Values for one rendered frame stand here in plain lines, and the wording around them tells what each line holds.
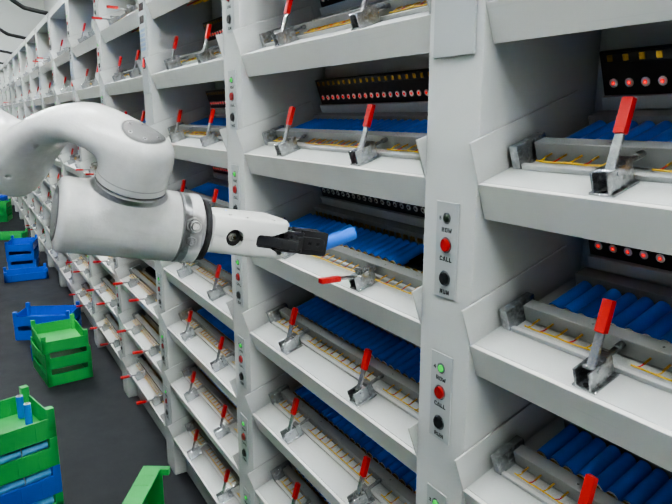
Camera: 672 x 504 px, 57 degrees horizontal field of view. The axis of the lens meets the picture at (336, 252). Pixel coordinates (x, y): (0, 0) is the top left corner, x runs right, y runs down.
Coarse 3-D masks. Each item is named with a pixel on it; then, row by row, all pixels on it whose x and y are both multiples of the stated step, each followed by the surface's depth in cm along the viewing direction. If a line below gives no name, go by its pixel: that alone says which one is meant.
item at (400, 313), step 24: (312, 192) 140; (288, 216) 138; (384, 216) 119; (408, 216) 111; (264, 264) 130; (288, 264) 118; (312, 264) 114; (312, 288) 113; (336, 288) 103; (384, 288) 97; (360, 312) 99; (384, 312) 92; (408, 312) 88; (408, 336) 89
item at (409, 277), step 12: (336, 252) 111; (348, 252) 108; (360, 252) 107; (336, 264) 109; (348, 264) 106; (360, 264) 105; (372, 264) 101; (384, 264) 99; (396, 264) 98; (384, 276) 98; (396, 276) 96; (408, 276) 93; (420, 276) 92; (396, 288) 94
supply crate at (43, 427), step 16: (0, 400) 168; (32, 400) 170; (0, 416) 169; (16, 416) 170; (32, 416) 170; (48, 416) 158; (0, 432) 162; (16, 432) 153; (32, 432) 156; (48, 432) 159; (0, 448) 151; (16, 448) 154
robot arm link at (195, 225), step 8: (184, 192) 74; (184, 200) 71; (192, 200) 72; (200, 200) 73; (184, 208) 71; (192, 208) 71; (200, 208) 72; (192, 216) 71; (200, 216) 72; (184, 224) 70; (192, 224) 71; (200, 224) 71; (184, 232) 70; (192, 232) 71; (200, 232) 72; (184, 240) 71; (192, 240) 71; (200, 240) 72; (184, 248) 71; (192, 248) 72; (200, 248) 73; (176, 256) 72; (184, 256) 72; (192, 256) 73
